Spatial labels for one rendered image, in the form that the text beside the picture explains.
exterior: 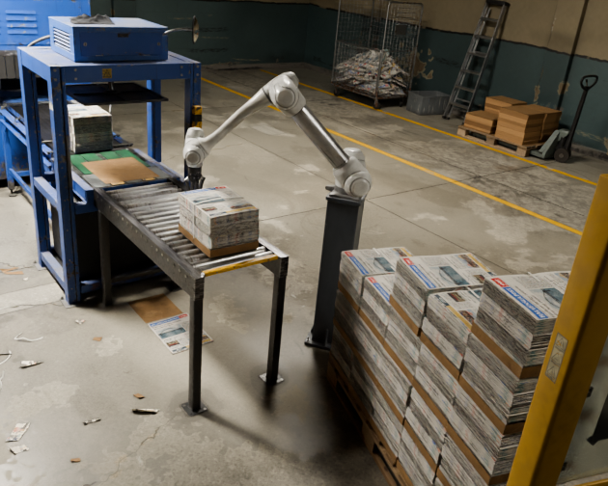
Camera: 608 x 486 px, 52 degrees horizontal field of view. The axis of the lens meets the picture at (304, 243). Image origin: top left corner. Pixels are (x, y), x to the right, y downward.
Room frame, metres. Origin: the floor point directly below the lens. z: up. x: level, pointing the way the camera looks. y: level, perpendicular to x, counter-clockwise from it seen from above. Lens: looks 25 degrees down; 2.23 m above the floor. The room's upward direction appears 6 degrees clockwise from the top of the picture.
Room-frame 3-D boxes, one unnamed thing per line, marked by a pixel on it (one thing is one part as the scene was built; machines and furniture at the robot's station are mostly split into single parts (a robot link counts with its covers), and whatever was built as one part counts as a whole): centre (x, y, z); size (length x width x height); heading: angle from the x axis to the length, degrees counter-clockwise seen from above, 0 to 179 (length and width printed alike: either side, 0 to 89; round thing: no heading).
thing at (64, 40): (4.07, 1.35, 1.65); 0.60 x 0.45 x 0.20; 129
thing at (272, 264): (3.44, 0.51, 0.74); 1.34 x 0.05 x 0.12; 39
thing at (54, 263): (4.07, 1.35, 0.38); 0.94 x 0.69 x 0.63; 129
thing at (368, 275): (2.54, -0.59, 0.42); 1.17 x 0.39 x 0.83; 21
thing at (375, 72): (11.09, -0.88, 0.85); 1.21 x 0.83 x 1.71; 39
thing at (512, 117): (9.06, -2.82, 0.28); 1.20 x 0.83 x 0.57; 39
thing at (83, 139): (4.52, 1.71, 0.93); 0.38 x 0.30 x 0.26; 39
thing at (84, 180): (4.07, 1.35, 0.75); 0.70 x 0.65 x 0.10; 39
